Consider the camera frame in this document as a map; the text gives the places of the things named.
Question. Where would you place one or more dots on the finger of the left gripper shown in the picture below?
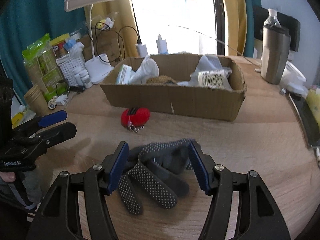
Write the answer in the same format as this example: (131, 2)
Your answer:
(39, 142)
(42, 122)

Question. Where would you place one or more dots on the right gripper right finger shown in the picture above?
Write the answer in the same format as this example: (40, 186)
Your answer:
(259, 217)

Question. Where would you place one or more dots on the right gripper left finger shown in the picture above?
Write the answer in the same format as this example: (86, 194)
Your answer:
(58, 216)

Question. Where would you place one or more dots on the red plush ball keychain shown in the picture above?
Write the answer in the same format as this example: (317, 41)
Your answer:
(134, 119)

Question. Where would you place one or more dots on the tissue pack with cartoon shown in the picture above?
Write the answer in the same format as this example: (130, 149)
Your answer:
(124, 75)

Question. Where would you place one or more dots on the person's hand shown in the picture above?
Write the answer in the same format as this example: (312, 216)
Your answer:
(8, 177)

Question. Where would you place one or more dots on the paper cup stack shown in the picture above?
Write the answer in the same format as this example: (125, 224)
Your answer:
(36, 101)

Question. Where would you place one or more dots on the white plug adapter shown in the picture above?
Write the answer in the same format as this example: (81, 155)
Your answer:
(61, 100)

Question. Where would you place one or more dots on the black flashlight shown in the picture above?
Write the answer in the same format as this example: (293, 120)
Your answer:
(77, 89)

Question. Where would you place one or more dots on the small white pill bottle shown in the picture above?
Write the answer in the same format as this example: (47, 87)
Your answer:
(85, 78)

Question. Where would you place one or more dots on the green snack bag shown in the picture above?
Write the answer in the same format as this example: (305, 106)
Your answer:
(40, 63)

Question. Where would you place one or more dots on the white perforated basket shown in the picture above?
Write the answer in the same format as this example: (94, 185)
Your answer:
(67, 64)

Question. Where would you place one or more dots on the brown plush ball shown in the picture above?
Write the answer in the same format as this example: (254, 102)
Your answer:
(162, 79)

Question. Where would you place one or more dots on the cardboard box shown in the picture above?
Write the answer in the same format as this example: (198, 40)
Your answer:
(201, 102)

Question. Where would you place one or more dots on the plastic bag with brown item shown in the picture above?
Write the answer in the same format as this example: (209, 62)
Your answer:
(209, 73)

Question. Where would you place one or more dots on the steel thermos tumbler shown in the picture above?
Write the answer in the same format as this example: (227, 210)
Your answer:
(276, 47)

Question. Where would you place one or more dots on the black television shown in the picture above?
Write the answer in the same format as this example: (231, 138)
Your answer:
(289, 25)

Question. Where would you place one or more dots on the clear water bottle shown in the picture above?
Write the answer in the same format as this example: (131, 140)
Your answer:
(272, 19)

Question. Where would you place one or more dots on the white charger with black cable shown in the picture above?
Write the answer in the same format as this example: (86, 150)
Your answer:
(141, 48)

